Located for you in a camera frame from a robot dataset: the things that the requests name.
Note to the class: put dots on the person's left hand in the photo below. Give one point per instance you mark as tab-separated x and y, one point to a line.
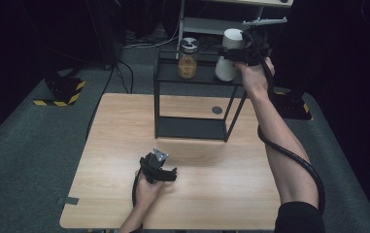
148	192

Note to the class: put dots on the black metal shelf rack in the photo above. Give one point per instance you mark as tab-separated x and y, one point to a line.
190	128

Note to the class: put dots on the black sleeve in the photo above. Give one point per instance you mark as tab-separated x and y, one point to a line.
299	220

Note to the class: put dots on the glass jar with metal lid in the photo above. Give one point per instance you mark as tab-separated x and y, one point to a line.
188	59

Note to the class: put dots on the round dark table grommet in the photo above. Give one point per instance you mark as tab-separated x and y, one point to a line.
217	110

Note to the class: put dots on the grey tape strip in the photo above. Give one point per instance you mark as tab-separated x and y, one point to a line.
67	200

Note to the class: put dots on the yellow black striped stand base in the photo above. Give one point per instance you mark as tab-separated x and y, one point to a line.
62	92
294	108

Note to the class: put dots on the person's right hand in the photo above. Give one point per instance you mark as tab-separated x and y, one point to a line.
255	77

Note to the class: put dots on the grey metal cart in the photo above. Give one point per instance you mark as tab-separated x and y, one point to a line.
211	25

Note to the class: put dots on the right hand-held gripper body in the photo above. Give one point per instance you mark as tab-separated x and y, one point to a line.
253	48

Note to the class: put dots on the white canister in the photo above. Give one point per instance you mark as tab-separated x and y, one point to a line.
226	69

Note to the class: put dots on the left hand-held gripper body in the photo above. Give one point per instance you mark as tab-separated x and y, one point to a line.
153	165

